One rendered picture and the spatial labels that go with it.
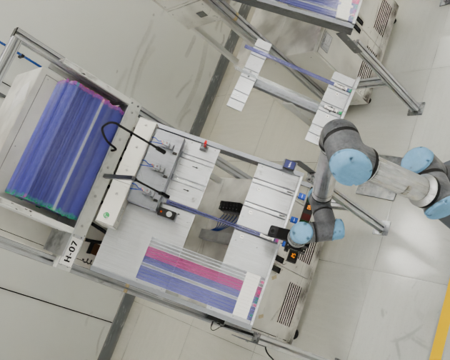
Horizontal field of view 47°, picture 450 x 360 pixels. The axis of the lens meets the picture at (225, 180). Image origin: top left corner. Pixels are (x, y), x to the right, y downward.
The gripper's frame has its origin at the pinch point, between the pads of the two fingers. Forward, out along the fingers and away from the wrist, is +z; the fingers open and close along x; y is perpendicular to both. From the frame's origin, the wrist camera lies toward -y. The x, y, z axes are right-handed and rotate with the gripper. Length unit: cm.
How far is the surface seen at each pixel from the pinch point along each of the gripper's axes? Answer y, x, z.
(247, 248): -14.7, -7.0, 2.9
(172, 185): -54, 8, 3
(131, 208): -68, -8, 3
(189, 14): -87, 107, 35
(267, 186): -15.4, 21.1, 2.8
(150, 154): -67, 16, -3
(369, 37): 11, 142, 59
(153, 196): -59, -1, -4
